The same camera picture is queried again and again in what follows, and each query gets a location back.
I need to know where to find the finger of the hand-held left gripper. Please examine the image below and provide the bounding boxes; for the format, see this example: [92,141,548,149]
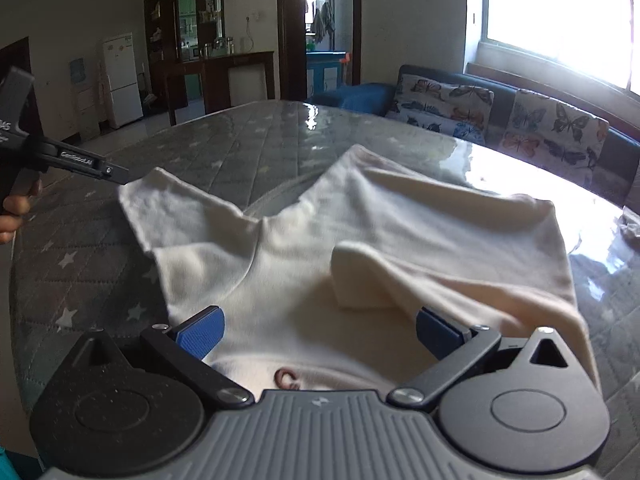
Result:
[42,140,132,185]

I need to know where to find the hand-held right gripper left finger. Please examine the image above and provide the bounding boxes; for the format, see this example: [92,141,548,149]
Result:
[64,304,254,410]

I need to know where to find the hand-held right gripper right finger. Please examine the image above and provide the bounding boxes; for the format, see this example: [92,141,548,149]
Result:
[387,305,584,411]

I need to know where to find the cream shirt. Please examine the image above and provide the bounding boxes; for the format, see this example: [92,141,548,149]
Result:
[118,143,602,397]

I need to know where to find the hanging grey clothes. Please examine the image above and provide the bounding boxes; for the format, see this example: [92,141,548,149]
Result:
[310,2,336,44]

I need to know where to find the person's left hand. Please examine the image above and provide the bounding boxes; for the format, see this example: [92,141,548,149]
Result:
[0,179,44,246]

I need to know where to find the water dispenser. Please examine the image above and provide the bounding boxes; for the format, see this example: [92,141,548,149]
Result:
[67,57,99,136]

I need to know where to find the white fridge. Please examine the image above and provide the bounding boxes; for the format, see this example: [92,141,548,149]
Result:
[102,33,144,130]

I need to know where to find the dark wooden sideboard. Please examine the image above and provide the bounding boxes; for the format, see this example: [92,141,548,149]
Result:
[162,50,276,126]

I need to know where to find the dark wooden shelf cabinet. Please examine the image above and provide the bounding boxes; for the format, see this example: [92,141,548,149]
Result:
[143,0,226,126]

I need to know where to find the white panel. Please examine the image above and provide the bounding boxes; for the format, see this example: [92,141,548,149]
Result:
[227,57,251,106]

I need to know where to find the white plastic bag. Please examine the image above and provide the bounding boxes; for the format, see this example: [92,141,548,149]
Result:
[620,207,640,249]

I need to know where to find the butterfly print cushion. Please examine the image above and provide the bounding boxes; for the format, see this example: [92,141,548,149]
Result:
[392,73,495,142]
[501,88,610,171]

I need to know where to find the blue sofa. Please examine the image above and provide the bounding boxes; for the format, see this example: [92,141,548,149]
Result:
[308,64,640,211]

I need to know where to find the blue cabinet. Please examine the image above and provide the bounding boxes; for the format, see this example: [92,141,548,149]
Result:
[305,51,347,101]

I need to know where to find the window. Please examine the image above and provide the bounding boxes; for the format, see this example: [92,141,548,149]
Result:
[481,0,640,97]

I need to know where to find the dark wooden door frame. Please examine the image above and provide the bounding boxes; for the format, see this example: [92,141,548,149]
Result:
[276,0,362,104]

